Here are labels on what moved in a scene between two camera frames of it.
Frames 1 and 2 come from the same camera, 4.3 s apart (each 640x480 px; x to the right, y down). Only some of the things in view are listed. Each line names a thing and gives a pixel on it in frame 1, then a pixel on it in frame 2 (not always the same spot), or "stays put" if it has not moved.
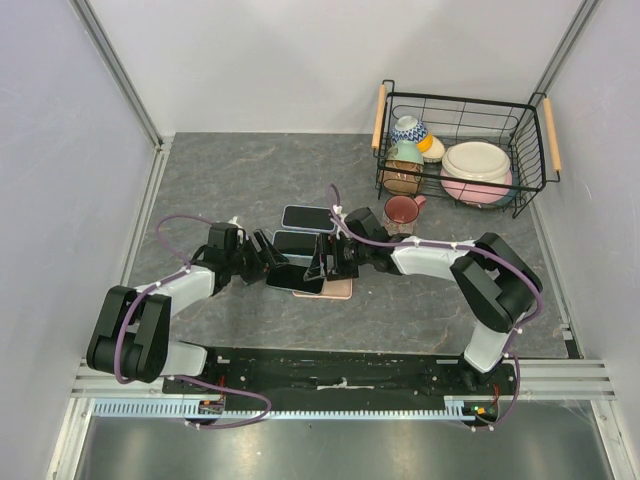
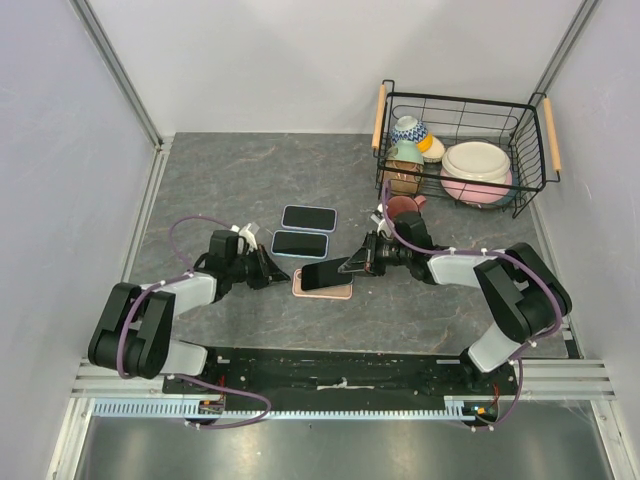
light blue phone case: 297,260 -> 300,244
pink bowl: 474,193 stays put
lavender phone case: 307,218 stays put
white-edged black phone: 295,242 stays put
